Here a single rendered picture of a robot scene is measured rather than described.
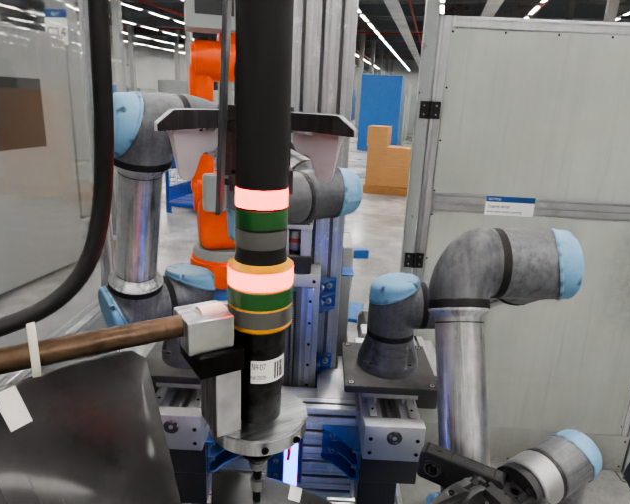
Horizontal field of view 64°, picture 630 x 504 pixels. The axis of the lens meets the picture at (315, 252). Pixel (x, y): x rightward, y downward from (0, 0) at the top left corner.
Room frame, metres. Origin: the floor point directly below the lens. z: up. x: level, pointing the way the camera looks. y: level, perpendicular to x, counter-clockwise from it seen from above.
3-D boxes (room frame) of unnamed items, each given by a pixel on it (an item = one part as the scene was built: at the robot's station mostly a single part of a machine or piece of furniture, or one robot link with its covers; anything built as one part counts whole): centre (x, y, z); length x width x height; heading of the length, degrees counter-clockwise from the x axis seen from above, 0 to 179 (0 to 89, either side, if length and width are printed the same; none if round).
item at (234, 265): (0.32, 0.04, 1.55); 0.04 x 0.04 x 0.05
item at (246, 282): (0.32, 0.04, 1.56); 0.04 x 0.04 x 0.01
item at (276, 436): (0.31, 0.04, 1.49); 0.09 x 0.07 x 0.10; 123
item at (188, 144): (0.43, 0.11, 1.63); 0.09 x 0.03 x 0.06; 152
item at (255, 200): (0.32, 0.04, 1.61); 0.03 x 0.03 x 0.01
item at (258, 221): (0.32, 0.04, 1.60); 0.03 x 0.03 x 0.01
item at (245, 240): (0.32, 0.04, 1.59); 0.03 x 0.03 x 0.01
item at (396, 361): (1.15, -0.20, 1.09); 0.15 x 0.15 x 0.10
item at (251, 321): (0.32, 0.04, 1.54); 0.04 x 0.04 x 0.01
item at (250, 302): (0.32, 0.04, 1.55); 0.04 x 0.04 x 0.01
